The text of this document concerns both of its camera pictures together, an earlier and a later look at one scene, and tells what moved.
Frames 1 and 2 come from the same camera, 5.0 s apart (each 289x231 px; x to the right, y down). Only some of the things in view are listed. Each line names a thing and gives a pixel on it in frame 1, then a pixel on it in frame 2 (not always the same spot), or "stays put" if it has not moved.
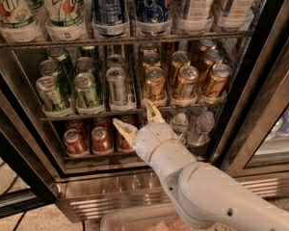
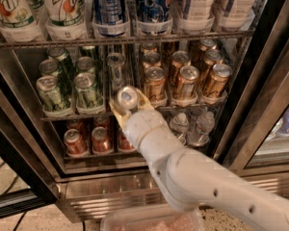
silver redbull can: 118,87 → 127,97
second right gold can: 211,57 stays put
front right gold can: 217,81 stays put
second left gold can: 151,60 stays put
